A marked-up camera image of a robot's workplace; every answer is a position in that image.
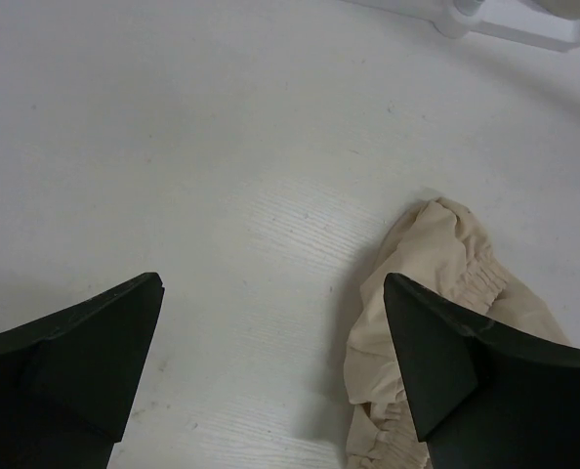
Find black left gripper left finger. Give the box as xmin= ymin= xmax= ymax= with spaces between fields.
xmin=0 ymin=273 xmax=164 ymax=468

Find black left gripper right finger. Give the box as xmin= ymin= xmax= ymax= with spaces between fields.
xmin=384 ymin=274 xmax=580 ymax=468

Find beige cargo trousers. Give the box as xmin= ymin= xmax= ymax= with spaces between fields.
xmin=344 ymin=197 xmax=568 ymax=468

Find white clothes rack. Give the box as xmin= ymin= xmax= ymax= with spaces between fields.
xmin=434 ymin=1 xmax=580 ymax=53

